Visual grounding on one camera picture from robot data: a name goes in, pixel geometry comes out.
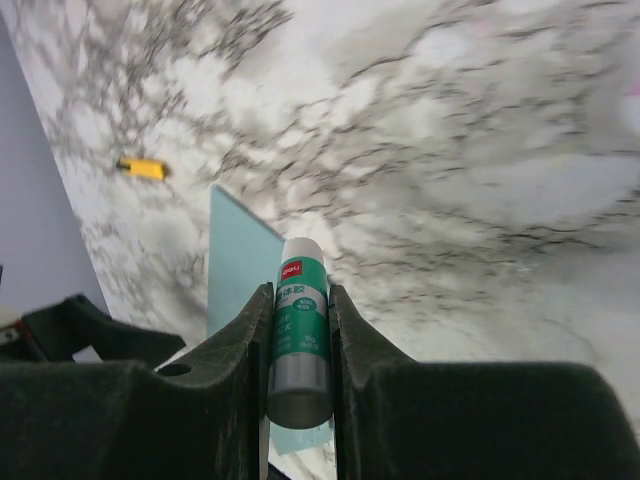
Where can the green white glue stick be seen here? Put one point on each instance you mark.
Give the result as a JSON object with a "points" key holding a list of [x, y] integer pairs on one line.
{"points": [[300, 386]]}

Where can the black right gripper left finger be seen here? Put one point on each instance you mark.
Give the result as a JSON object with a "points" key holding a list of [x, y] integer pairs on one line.
{"points": [[198, 415]]}

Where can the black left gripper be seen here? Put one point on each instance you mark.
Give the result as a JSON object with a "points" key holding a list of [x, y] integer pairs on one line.
{"points": [[57, 332]]}

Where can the teal envelope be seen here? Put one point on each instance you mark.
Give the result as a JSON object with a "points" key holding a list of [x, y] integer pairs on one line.
{"points": [[243, 254]]}

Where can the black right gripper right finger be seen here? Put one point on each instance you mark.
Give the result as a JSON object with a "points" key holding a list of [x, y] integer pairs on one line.
{"points": [[397, 418]]}

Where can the yellow utility knife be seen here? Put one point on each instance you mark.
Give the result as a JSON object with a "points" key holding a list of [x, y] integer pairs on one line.
{"points": [[143, 168]]}

